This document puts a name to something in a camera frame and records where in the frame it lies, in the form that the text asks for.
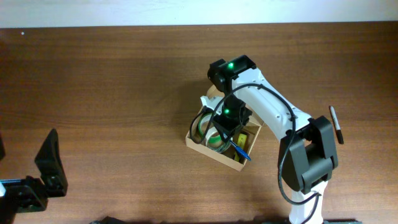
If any yellow highlighter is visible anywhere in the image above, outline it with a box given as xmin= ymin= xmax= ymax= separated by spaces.
xmin=234 ymin=133 xmax=247 ymax=161

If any green tape roll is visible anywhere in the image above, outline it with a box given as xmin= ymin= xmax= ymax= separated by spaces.
xmin=198 ymin=113 xmax=214 ymax=137

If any white tape roll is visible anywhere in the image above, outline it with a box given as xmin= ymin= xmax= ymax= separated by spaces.
xmin=205 ymin=127 xmax=231 ymax=153

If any blue pen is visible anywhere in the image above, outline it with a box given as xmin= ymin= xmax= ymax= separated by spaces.
xmin=229 ymin=140 xmax=251 ymax=161

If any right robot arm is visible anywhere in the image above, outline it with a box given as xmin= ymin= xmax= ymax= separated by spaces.
xmin=201 ymin=55 xmax=338 ymax=223

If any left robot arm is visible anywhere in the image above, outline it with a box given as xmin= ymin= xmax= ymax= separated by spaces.
xmin=1 ymin=128 xmax=68 ymax=223

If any open cardboard box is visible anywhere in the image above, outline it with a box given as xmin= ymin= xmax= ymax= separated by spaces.
xmin=185 ymin=84 xmax=264 ymax=172

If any black and white marker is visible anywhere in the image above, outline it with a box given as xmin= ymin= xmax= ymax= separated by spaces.
xmin=329 ymin=106 xmax=344 ymax=144

